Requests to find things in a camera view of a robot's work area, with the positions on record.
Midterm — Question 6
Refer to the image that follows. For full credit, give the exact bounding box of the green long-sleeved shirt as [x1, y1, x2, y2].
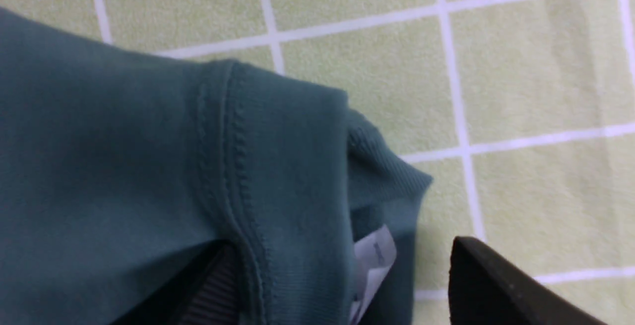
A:
[1, 8, 432, 325]

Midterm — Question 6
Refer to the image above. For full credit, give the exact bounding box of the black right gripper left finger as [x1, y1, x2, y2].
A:
[113, 241, 241, 325]

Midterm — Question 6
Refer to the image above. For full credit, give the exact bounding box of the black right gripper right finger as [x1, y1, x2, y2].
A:
[447, 237, 601, 325]

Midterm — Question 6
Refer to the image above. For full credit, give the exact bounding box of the green checkered tablecloth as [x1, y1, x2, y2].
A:
[0, 0, 635, 325]

